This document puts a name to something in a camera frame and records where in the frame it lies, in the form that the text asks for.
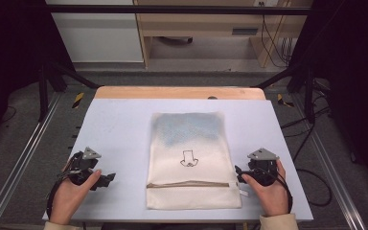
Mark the black horizontal frame bar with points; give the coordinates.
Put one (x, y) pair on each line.
(172, 10)

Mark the yellow black tape strip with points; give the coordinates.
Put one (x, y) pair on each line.
(78, 99)
(282, 101)

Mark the white cabinet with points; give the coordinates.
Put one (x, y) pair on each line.
(102, 38)

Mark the aluminium floor rail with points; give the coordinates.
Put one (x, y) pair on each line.
(332, 166)
(16, 166)

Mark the light wooden desk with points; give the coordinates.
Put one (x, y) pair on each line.
(201, 24)

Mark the person's left hand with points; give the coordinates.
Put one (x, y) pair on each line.
(68, 201)

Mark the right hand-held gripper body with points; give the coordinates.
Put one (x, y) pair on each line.
(263, 167)

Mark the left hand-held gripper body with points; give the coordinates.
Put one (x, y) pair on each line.
(83, 163)

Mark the dark curtain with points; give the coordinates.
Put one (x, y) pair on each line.
(9, 57)
(354, 80)

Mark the white mesh laundry bag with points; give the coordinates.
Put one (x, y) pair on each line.
(188, 134)

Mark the black metal stand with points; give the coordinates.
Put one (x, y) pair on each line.
(309, 96)
(43, 92)

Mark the person's right hand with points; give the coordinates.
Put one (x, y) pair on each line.
(273, 198)

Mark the pale table cover sheet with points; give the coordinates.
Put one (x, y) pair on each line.
(118, 134)

